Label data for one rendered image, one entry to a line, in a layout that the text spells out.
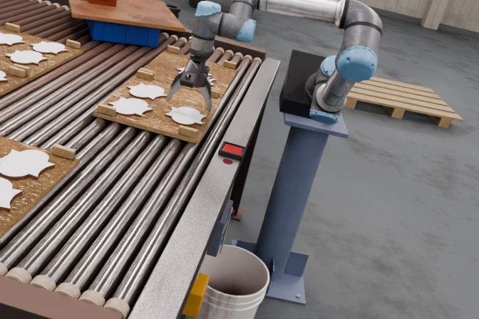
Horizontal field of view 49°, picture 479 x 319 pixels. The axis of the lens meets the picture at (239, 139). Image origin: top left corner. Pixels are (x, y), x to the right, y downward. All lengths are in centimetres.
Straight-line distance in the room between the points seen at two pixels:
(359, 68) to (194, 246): 76
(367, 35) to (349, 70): 12
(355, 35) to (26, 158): 100
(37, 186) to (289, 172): 129
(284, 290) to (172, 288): 156
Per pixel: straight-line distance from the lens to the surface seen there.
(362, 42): 165
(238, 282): 228
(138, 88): 195
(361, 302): 278
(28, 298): 102
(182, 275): 115
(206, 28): 169
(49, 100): 183
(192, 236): 126
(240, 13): 170
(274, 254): 256
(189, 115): 180
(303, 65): 230
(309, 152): 229
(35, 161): 141
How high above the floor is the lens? 166
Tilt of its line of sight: 25 degrees down
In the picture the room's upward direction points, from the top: 14 degrees clockwise
